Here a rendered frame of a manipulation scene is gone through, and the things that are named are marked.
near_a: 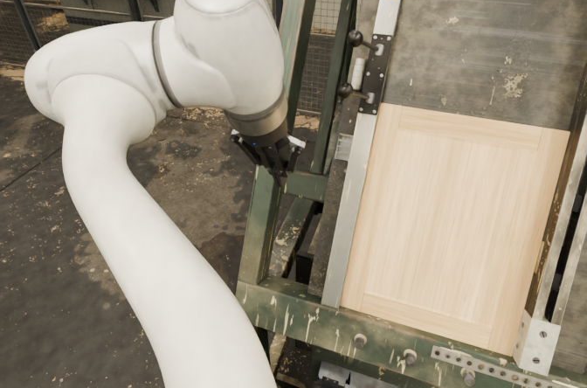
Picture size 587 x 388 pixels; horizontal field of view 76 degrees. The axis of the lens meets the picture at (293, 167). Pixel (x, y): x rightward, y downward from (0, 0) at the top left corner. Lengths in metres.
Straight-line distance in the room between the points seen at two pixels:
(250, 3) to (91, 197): 0.23
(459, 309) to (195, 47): 0.92
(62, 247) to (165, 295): 2.54
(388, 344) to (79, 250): 2.07
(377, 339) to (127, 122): 0.88
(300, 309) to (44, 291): 1.79
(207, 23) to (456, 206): 0.81
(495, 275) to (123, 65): 0.95
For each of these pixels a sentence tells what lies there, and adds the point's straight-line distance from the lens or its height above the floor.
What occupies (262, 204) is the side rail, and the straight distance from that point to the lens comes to 1.06.
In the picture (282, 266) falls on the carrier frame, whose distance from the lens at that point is 1.31.
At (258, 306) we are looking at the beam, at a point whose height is 0.86.
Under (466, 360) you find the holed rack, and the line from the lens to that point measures 1.13.
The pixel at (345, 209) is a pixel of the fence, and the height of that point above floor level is 1.13.
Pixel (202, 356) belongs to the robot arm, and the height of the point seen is 1.62.
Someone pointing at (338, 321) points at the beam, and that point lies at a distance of 1.10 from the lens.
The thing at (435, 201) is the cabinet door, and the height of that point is 1.18.
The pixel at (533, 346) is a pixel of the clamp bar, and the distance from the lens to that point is 1.11.
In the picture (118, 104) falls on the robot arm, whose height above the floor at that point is 1.65.
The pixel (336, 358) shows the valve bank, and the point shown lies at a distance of 1.17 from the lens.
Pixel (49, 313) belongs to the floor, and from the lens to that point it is 2.50.
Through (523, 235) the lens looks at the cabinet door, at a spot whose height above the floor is 1.15.
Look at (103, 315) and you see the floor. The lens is 2.35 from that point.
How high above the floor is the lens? 1.83
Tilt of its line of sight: 38 degrees down
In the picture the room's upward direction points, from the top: straight up
